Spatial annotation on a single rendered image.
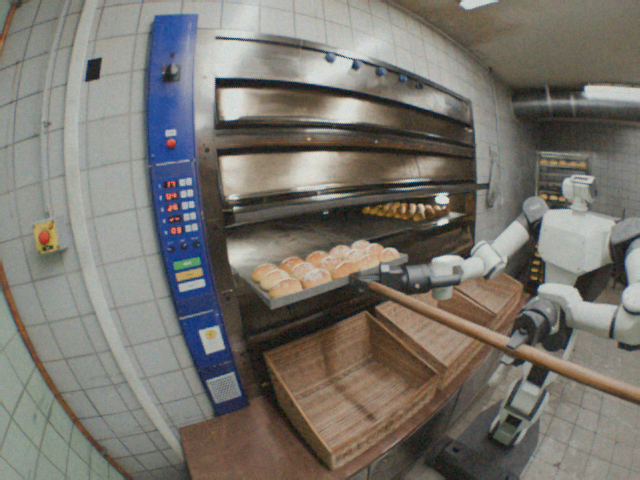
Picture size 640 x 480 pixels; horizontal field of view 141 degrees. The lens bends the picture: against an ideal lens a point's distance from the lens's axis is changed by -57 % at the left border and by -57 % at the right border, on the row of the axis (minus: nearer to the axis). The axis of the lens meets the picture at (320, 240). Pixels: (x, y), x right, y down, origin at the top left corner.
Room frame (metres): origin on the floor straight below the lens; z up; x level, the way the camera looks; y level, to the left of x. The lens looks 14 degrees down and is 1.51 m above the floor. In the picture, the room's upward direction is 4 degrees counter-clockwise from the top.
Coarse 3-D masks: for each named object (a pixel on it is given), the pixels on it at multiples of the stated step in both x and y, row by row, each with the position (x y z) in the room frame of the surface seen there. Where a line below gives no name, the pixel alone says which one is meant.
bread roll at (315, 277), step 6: (312, 270) 0.73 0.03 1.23; (318, 270) 0.72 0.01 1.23; (324, 270) 0.73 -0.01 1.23; (306, 276) 0.71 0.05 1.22; (312, 276) 0.70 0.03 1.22; (318, 276) 0.70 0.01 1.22; (324, 276) 0.71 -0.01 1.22; (330, 276) 0.73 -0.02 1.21; (306, 282) 0.69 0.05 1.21; (312, 282) 0.69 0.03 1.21; (318, 282) 0.70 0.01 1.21; (324, 282) 0.70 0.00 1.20; (306, 288) 0.69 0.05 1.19
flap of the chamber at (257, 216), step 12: (408, 192) 1.10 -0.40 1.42; (420, 192) 1.15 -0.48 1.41; (432, 192) 1.20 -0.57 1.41; (444, 192) 1.26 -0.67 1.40; (456, 192) 1.42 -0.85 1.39; (312, 204) 0.84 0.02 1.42; (324, 204) 0.86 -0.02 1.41; (336, 204) 0.89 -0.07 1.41; (348, 204) 0.92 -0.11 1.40; (360, 204) 1.02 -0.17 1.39; (240, 216) 0.71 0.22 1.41; (252, 216) 0.73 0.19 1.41; (264, 216) 0.75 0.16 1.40; (276, 216) 0.77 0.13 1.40; (288, 216) 0.98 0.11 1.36
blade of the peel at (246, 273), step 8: (328, 248) 1.12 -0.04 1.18; (296, 256) 1.03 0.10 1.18; (304, 256) 1.03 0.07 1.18; (400, 256) 0.92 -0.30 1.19; (392, 264) 0.84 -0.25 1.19; (240, 272) 0.88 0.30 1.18; (248, 272) 0.87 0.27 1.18; (360, 272) 0.76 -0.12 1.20; (368, 272) 0.78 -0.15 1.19; (248, 280) 0.78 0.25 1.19; (336, 280) 0.71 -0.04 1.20; (344, 280) 0.73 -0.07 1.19; (256, 288) 0.70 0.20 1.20; (312, 288) 0.67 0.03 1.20; (320, 288) 0.68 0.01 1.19; (328, 288) 0.70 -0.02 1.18; (264, 296) 0.64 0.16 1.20; (288, 296) 0.63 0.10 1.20; (296, 296) 0.64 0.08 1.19; (304, 296) 0.65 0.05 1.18; (272, 304) 0.60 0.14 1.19; (280, 304) 0.62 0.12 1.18
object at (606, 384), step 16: (368, 288) 0.66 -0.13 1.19; (384, 288) 0.62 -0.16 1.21; (400, 304) 0.56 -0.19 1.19; (416, 304) 0.52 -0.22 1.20; (448, 320) 0.44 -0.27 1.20; (464, 320) 0.42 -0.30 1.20; (480, 336) 0.36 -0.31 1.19; (496, 336) 0.34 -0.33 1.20; (512, 352) 0.30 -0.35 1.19; (528, 352) 0.27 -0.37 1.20; (544, 352) 0.25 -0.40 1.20; (544, 368) 0.23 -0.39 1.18; (560, 368) 0.21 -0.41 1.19; (576, 368) 0.18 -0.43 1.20; (592, 384) 0.14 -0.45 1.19; (608, 384) 0.11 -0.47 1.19; (624, 384) 0.09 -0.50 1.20; (624, 400) 0.07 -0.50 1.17
